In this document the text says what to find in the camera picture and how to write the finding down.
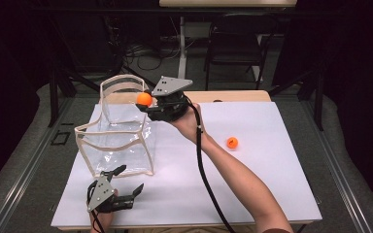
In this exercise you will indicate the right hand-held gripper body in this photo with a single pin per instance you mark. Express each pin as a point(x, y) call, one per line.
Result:
point(170, 103)

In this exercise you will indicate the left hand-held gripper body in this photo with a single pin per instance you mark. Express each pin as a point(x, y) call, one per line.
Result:
point(100, 192)

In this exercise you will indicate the white desk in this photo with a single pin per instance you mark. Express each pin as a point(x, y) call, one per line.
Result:
point(182, 48)

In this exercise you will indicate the light wooden table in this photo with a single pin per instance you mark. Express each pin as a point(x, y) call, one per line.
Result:
point(233, 96)

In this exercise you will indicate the person's left hand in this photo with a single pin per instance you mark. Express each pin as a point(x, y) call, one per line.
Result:
point(104, 222)

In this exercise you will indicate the person's right hand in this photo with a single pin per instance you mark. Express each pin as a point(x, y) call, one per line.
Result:
point(187, 124)

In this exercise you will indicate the clear bag with beige trim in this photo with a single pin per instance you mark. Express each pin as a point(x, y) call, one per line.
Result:
point(119, 136)

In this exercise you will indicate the black floor socket frame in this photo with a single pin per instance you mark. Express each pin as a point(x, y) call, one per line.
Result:
point(60, 138)

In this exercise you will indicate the plain orange ball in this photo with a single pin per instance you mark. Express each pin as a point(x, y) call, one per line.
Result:
point(144, 99)

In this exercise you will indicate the white table sheet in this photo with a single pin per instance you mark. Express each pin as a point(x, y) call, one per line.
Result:
point(272, 129)

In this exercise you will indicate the black folding chair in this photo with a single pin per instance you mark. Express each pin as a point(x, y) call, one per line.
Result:
point(233, 45)

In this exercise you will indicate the orange ball with dark mark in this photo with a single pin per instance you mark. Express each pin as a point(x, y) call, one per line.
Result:
point(232, 142)

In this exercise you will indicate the black metal stand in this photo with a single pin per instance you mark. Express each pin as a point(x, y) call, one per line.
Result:
point(53, 97)
point(319, 103)

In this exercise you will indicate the metal floor rail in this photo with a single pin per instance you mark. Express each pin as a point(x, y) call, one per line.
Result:
point(335, 168)
point(30, 168)

